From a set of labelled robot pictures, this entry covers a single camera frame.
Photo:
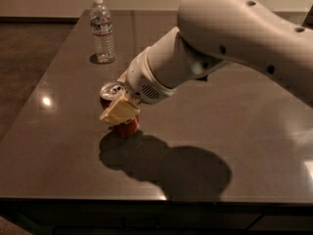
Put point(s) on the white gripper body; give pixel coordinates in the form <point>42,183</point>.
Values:
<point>142,77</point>

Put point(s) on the red Coca-Cola can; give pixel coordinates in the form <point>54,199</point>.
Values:
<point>109,92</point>

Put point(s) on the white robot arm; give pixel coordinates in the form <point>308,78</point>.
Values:
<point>208,35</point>

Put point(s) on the clear plastic water bottle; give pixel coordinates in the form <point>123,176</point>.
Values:
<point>101,27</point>

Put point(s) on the dark cabinet drawer front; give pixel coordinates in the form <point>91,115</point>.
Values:
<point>52,217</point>

